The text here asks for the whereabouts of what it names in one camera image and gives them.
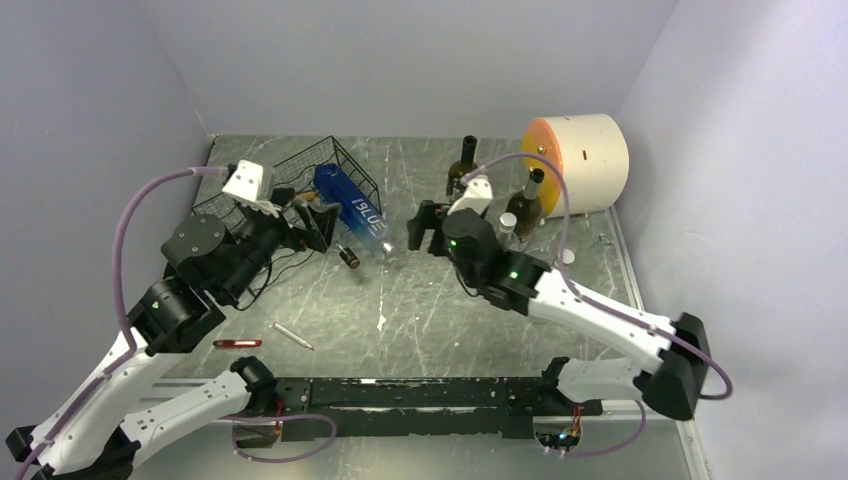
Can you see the dark green wine bottle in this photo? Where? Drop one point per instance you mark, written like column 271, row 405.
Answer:
column 464, row 165

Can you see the clear round bottle dark label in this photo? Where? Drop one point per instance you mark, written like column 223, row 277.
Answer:
column 566, row 257

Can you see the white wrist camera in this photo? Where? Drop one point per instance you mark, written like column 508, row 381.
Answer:
column 477, row 196
column 251, row 184

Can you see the dark wine bottle white neck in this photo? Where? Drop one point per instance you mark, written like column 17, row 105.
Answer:
column 526, row 206

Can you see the black wire wine rack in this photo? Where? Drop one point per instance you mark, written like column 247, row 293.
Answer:
column 304, row 168

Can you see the white pen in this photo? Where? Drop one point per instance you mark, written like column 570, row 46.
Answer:
column 299, row 340

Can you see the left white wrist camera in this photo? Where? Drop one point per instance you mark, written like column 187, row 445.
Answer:
column 251, row 184

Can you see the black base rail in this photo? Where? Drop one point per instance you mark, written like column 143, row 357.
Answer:
column 507, row 406

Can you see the cream cylinder orange face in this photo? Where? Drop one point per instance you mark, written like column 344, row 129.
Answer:
column 591, row 153

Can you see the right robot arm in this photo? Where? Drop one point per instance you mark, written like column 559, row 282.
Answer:
column 662, row 361

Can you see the red pen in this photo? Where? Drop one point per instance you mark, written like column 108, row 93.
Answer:
column 237, row 344

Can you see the blue square bottle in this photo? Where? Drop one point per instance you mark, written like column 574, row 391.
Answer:
column 358, row 213

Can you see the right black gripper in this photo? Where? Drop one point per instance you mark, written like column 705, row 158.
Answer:
column 428, row 215

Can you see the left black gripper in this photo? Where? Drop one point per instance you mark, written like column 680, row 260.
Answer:
column 317, row 237

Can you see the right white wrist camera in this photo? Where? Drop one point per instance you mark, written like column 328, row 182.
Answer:
column 477, row 196

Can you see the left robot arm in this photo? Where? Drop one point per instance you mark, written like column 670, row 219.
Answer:
column 100, row 433

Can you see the clear round bottle silver cap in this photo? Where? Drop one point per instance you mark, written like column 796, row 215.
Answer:
column 505, row 232

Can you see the small dark bottle cap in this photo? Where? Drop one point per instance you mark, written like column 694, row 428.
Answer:
column 349, row 258

